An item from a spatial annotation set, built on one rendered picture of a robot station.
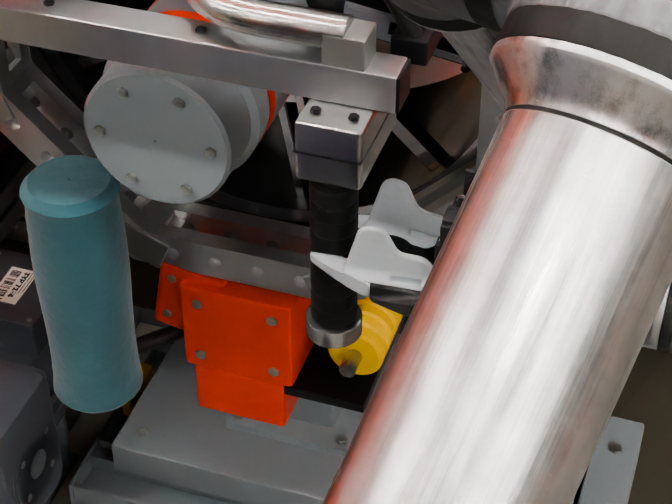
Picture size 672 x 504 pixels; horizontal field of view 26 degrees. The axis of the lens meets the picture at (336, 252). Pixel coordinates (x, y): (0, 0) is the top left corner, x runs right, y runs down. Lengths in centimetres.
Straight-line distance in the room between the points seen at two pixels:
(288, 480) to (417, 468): 121
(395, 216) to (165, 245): 41
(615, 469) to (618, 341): 143
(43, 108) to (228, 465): 52
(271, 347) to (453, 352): 94
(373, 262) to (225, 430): 77
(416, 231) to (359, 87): 13
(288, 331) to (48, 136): 30
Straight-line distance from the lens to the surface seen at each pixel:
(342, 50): 100
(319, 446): 175
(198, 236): 143
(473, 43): 75
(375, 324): 146
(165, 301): 150
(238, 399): 154
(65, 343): 140
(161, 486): 184
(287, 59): 102
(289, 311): 143
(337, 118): 101
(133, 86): 115
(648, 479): 207
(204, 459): 176
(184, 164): 117
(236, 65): 104
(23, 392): 161
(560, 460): 54
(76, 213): 129
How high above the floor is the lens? 152
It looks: 40 degrees down
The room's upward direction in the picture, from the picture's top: straight up
